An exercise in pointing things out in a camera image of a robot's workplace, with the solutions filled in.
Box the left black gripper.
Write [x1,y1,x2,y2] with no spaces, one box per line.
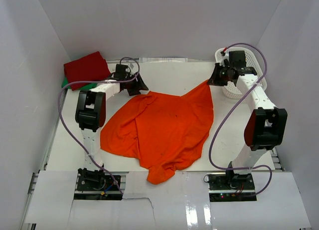
[124,72,149,96]

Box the orange t shirt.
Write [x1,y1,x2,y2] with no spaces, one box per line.
[100,82,214,185]

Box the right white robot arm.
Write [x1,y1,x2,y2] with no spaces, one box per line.
[207,49,288,190]

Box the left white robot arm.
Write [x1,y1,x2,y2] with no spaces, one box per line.
[75,64,148,173]

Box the paper strip at back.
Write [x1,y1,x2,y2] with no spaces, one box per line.
[139,57,188,63]

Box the white perforated plastic basket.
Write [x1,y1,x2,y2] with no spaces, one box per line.
[214,47,268,100]

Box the green folded t shirt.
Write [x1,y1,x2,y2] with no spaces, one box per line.
[61,77,97,91]

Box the red folded t shirt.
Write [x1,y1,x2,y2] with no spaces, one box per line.
[64,51,111,83]

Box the white paper sheet front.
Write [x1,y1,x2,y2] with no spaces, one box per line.
[24,171,311,230]

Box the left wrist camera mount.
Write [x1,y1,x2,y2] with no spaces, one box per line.
[111,64,134,81]

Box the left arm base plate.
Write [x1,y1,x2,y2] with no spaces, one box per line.
[74,168,125,201]

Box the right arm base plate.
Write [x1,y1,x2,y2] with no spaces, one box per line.
[203,173,257,203]

